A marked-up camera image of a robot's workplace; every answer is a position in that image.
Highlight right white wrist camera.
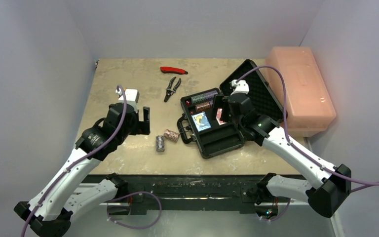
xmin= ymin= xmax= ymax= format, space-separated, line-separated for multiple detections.
xmin=231 ymin=79 xmax=249 ymax=95

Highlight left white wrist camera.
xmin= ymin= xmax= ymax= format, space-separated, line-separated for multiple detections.
xmin=115 ymin=85 xmax=140 ymax=113

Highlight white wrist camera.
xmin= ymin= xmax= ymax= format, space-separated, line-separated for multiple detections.
xmin=231 ymin=79 xmax=249 ymax=95
xmin=115 ymin=85 xmax=140 ymax=113

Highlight red utility knife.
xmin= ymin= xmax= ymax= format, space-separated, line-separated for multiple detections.
xmin=160 ymin=66 xmax=188 ymax=75

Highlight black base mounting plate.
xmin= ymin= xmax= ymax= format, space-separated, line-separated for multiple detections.
xmin=104 ymin=174 xmax=273 ymax=215

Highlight orange blue chip stack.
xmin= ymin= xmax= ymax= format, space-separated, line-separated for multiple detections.
xmin=155 ymin=135 xmax=165 ymax=152
xmin=163 ymin=129 xmax=180 ymax=143

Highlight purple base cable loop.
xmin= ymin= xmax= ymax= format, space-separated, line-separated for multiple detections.
xmin=107 ymin=191 xmax=162 ymax=229

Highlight black poker set case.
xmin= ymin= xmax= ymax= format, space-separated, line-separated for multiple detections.
xmin=177 ymin=59 xmax=283 ymax=158

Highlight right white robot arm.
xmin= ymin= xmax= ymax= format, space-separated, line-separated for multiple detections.
xmin=212 ymin=93 xmax=352 ymax=218

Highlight red playing card deck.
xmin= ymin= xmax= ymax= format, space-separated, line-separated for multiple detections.
xmin=216 ymin=108 xmax=226 ymax=126

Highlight purple chip stack in case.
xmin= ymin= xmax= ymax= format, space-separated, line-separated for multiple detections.
xmin=204 ymin=90 xmax=218 ymax=101

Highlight brown 100 chip stack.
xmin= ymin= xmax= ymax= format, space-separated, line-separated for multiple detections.
xmin=195 ymin=101 xmax=212 ymax=112

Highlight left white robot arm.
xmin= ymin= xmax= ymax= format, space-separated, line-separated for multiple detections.
xmin=14 ymin=103 xmax=150 ymax=237

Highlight green blue chip stack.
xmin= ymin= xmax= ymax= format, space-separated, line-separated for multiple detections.
xmin=190 ymin=94 xmax=206 ymax=104

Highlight black grey pliers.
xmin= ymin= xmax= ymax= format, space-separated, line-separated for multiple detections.
xmin=163 ymin=77 xmax=182 ymax=103

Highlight pink plastic storage bin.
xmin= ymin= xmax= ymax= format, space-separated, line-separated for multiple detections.
xmin=264 ymin=46 xmax=337 ymax=137

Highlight blue playing card deck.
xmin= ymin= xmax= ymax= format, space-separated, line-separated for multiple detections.
xmin=191 ymin=112 xmax=211 ymax=132

